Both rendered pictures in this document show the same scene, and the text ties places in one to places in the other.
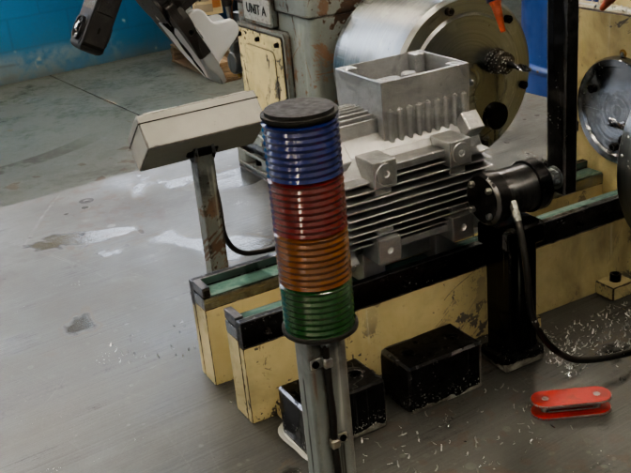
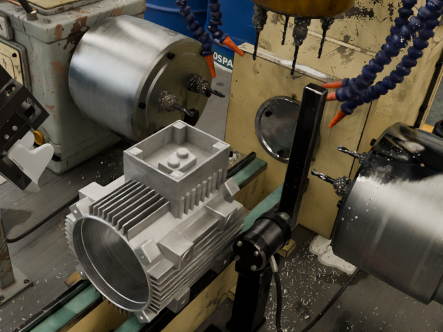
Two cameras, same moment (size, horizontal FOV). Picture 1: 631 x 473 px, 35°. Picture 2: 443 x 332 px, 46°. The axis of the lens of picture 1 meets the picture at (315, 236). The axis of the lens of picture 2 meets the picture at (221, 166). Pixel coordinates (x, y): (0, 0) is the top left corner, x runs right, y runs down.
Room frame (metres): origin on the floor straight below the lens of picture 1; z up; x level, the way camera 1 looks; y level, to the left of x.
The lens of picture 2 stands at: (0.57, 0.14, 1.57)
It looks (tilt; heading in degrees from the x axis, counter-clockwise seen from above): 36 degrees down; 330
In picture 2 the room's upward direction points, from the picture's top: 7 degrees clockwise
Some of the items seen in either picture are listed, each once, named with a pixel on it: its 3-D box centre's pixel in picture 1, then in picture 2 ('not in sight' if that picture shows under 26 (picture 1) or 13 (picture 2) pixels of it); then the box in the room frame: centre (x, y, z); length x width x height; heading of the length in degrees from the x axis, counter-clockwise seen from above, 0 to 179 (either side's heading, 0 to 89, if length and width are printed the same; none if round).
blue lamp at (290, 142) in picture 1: (302, 144); not in sight; (0.73, 0.00, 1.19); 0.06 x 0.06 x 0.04
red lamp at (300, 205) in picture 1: (307, 200); not in sight; (0.73, 0.00, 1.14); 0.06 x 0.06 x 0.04
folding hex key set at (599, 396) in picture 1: (570, 403); not in sight; (0.91, -0.26, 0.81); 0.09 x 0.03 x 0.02; 90
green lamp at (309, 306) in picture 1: (317, 301); not in sight; (0.73, 0.00, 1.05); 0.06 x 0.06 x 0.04
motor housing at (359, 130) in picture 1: (378, 178); (157, 228); (1.11, -0.08, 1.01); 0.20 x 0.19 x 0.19; 117
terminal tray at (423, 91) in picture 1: (402, 95); (177, 168); (1.13, -0.12, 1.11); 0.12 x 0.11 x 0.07; 117
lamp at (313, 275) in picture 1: (313, 251); not in sight; (0.73, 0.00, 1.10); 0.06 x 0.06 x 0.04
